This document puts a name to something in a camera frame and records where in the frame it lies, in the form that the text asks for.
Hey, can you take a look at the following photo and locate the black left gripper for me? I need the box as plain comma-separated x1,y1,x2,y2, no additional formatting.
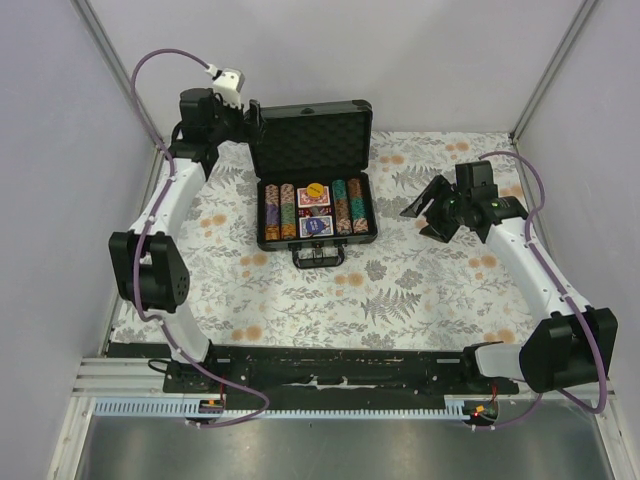
208,90,268,147

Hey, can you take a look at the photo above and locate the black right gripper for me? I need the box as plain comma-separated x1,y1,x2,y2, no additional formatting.
400,175,470,245

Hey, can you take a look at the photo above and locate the yellow big blind button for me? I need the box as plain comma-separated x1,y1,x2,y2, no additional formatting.
306,182,324,199

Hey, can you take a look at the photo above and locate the red card deck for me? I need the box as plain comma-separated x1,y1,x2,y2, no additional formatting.
296,186,331,208

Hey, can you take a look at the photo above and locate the black poker set case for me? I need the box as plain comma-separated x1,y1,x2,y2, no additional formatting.
250,100,378,270

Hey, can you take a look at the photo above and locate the blue small blind button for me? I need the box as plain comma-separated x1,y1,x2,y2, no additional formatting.
304,217,325,235

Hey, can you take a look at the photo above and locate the blue card deck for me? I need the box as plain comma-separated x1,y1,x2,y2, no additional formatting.
299,216,334,238

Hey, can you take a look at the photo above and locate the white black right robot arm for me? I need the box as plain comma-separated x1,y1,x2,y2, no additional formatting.
401,161,618,394

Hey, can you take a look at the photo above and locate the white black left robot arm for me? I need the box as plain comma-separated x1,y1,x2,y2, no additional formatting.
108,88,262,393

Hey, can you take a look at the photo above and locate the leftmost poker chip row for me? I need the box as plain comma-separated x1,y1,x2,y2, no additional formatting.
265,184,280,241

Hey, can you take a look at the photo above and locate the poker chip row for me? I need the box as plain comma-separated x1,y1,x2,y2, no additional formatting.
265,184,280,241
332,180,352,235
347,178,369,233
280,184,296,240

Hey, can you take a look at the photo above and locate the rightmost poker chip row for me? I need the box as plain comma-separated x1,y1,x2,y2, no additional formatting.
347,178,369,233

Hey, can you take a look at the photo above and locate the floral patterned table mat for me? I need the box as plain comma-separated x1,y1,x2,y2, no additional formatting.
110,129,568,355

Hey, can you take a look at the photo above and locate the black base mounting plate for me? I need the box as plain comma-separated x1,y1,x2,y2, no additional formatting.
107,342,519,399

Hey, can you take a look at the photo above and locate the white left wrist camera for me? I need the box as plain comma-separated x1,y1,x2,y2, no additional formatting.
208,65,245,110

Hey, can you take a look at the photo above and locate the aluminium frame post left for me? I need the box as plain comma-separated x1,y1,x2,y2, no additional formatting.
69,0,159,152

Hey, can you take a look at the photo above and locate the aluminium frame post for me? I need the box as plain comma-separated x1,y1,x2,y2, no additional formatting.
69,0,159,152
509,0,600,146

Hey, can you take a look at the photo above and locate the aluminium frame post right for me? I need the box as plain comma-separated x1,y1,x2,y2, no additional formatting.
509,0,600,146

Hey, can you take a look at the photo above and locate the aluminium front rail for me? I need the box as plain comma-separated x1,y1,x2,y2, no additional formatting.
71,358,164,398

